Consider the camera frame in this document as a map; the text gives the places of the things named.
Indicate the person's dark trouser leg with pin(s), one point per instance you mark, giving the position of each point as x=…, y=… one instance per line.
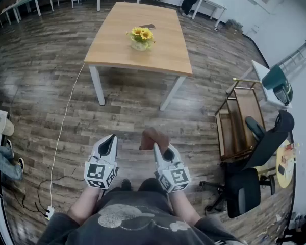
x=150, y=184

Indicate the green and white round device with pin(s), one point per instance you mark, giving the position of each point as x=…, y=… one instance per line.
x=283, y=93

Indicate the wooden table with white legs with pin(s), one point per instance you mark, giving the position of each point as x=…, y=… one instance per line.
x=122, y=52

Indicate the beige round stool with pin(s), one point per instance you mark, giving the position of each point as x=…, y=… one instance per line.
x=9, y=127

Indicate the person's dark printed t-shirt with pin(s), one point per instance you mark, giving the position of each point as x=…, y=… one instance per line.
x=132, y=228

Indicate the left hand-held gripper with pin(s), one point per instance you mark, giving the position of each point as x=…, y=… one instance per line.
x=94, y=171

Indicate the person's left forearm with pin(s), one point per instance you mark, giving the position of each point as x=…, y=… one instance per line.
x=84, y=205

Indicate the white power strip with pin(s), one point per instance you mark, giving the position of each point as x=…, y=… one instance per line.
x=50, y=212

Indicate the grey metal ladder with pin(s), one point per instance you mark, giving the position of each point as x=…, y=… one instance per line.
x=295, y=52

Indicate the white side table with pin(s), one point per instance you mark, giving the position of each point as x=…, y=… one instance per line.
x=260, y=70

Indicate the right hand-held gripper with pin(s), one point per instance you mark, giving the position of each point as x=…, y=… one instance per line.
x=177, y=176

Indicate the cardboard box with clutter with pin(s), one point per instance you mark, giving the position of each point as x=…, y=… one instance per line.
x=233, y=25

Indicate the yellow round table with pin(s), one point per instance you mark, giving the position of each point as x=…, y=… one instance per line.
x=284, y=180

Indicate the person's right forearm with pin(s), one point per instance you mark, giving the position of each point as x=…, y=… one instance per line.
x=182, y=208

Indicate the sunflower bouquet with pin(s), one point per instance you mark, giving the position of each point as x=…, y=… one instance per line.
x=140, y=33

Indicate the person's black shoe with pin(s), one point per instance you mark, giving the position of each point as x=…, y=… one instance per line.
x=126, y=184

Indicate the black smartphone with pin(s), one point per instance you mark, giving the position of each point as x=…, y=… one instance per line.
x=148, y=26

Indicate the brown cloth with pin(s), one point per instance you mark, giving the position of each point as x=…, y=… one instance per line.
x=153, y=136

